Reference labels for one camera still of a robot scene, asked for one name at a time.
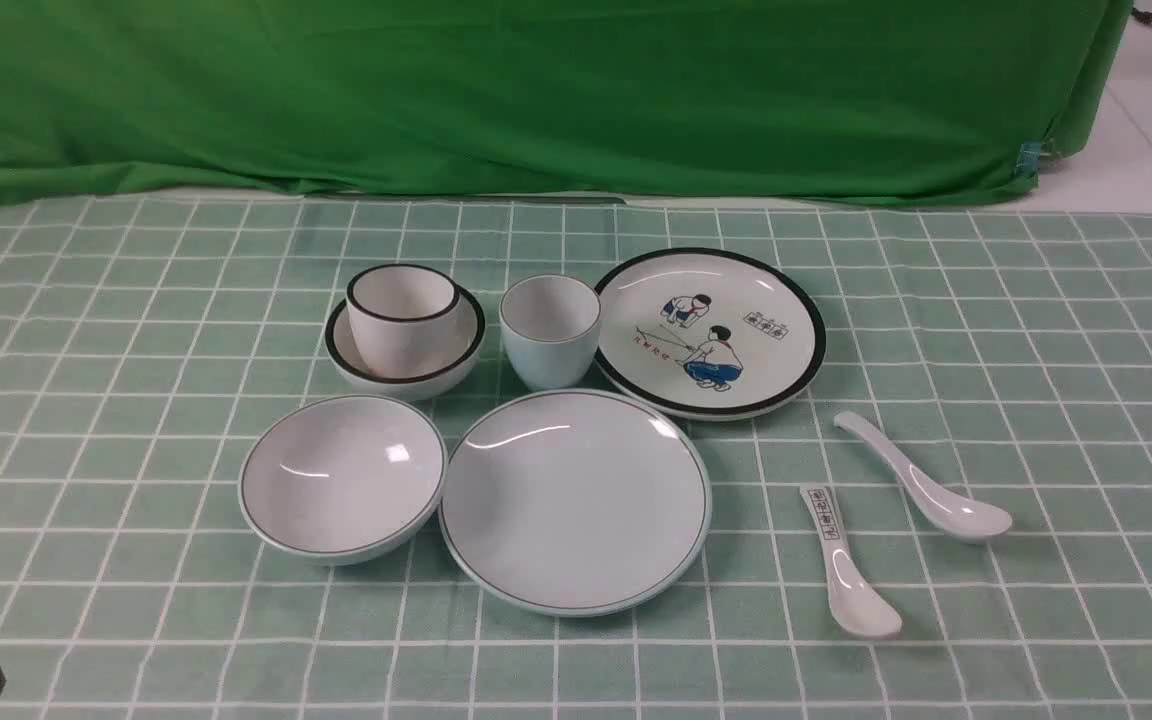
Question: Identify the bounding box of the blue binder clip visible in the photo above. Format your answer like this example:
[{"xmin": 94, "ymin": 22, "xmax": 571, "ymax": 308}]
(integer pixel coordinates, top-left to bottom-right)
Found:
[{"xmin": 1011, "ymin": 141, "xmax": 1044, "ymax": 179}]

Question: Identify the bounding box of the plain white ceramic spoon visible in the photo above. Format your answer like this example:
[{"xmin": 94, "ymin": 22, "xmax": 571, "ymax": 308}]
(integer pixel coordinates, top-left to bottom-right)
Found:
[{"xmin": 833, "ymin": 411, "xmax": 1011, "ymax": 544}]

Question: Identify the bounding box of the black-rimmed white bowl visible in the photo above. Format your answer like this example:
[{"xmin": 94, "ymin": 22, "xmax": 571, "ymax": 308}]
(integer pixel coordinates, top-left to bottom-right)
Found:
[{"xmin": 325, "ymin": 285, "xmax": 487, "ymax": 403}]

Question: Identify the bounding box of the pale blue cup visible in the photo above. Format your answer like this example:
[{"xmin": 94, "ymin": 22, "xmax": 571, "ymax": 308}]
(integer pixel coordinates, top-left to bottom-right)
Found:
[{"xmin": 499, "ymin": 274, "xmax": 602, "ymax": 391}]

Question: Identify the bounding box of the white spoon with label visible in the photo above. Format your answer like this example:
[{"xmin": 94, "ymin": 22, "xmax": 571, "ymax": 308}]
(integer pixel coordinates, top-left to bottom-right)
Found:
[{"xmin": 799, "ymin": 484, "xmax": 902, "ymax": 641}]

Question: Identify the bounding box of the pale blue plate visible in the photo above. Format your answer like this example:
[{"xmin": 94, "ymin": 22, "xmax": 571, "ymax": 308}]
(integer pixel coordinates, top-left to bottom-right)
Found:
[{"xmin": 438, "ymin": 389, "xmax": 714, "ymax": 617}]

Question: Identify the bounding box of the green backdrop cloth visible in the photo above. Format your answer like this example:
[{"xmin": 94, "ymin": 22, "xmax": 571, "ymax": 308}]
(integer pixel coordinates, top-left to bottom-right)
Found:
[{"xmin": 0, "ymin": 1, "xmax": 1132, "ymax": 209}]

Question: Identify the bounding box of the black-rimmed white cup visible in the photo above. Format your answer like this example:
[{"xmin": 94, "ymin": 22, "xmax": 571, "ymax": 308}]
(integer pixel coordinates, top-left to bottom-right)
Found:
[{"xmin": 346, "ymin": 263, "xmax": 468, "ymax": 379}]

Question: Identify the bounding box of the cartoon picture plate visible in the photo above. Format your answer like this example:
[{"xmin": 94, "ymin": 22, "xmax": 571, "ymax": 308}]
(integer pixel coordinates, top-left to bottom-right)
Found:
[{"xmin": 594, "ymin": 247, "xmax": 826, "ymax": 420}]

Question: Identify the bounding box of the green checkered tablecloth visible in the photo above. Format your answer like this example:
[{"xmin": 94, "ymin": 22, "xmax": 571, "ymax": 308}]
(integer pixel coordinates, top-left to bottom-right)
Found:
[{"xmin": 0, "ymin": 196, "xmax": 1152, "ymax": 719}]

